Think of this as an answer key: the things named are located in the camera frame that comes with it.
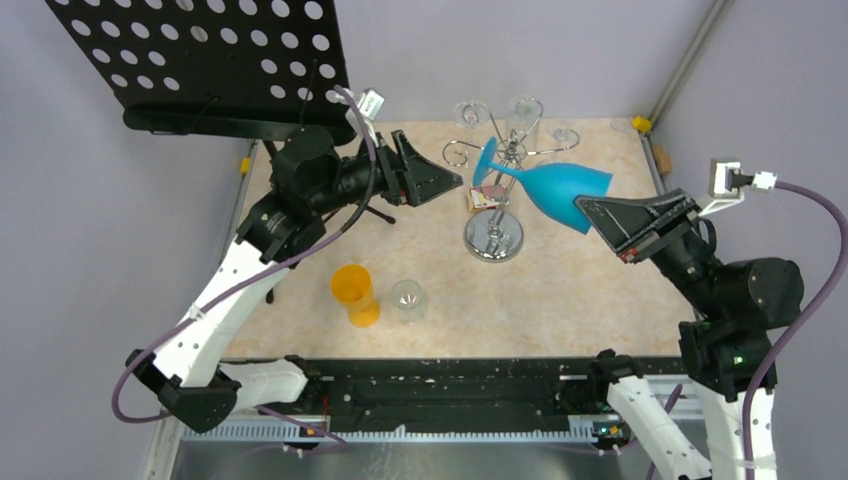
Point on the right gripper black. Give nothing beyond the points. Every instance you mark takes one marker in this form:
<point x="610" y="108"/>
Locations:
<point x="620" y="219"/>

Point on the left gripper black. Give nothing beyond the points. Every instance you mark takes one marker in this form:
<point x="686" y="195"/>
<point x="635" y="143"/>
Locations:
<point x="408" y="176"/>

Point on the blue wine glass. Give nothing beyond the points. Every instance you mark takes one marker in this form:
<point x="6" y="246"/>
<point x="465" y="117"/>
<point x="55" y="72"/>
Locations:
<point x="553" y="188"/>

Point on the clear wine glass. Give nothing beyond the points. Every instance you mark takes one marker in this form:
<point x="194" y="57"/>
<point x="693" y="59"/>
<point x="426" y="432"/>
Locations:
<point x="471" y="114"/>
<point x="522" y="123"/>
<point x="566" y="139"/>
<point x="408" y="300"/>

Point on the clear wine glass front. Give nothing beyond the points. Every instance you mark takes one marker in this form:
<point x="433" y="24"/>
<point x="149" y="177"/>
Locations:
<point x="408" y="300"/>

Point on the orange wine glass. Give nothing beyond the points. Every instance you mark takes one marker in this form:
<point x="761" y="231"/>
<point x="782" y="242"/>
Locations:
<point x="352" y="288"/>

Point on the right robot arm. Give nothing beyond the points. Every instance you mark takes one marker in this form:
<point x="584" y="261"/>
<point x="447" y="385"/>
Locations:
<point x="726" y="351"/>

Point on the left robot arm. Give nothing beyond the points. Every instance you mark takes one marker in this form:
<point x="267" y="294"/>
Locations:
<point x="310" y="182"/>

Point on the small wooden block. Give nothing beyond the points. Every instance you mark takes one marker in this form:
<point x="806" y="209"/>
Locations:
<point x="663" y="160"/>

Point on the small red white box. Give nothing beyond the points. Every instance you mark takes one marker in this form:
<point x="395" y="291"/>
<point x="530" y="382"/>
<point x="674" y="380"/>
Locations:
<point x="486" y="197"/>

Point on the yellow corner clip right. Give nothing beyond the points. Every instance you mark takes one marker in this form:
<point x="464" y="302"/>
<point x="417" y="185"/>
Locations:
<point x="641" y="124"/>

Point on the black perforated music stand desk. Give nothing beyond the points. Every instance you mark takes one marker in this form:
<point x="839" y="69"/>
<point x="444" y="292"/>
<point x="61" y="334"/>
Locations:
<point x="245" y="69"/>

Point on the aluminium corner profile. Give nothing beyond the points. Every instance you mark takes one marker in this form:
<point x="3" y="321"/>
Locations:
<point x="714" y="16"/>

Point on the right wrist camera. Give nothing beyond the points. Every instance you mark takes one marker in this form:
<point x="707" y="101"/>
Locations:
<point x="728" y="183"/>

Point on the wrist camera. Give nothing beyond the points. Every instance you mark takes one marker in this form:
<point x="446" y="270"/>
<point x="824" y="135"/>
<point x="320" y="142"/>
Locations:
<point x="728" y="183"/>
<point x="369" y="103"/>

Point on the chrome wire wine glass rack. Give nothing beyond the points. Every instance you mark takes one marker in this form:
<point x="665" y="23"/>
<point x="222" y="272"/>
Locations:
<point x="494" y="235"/>

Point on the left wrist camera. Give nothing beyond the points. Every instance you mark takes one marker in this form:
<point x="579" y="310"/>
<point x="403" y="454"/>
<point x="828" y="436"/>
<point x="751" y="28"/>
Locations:
<point x="369" y="103"/>

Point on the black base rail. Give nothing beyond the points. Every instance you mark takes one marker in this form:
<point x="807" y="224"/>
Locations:
<point x="447" y="395"/>

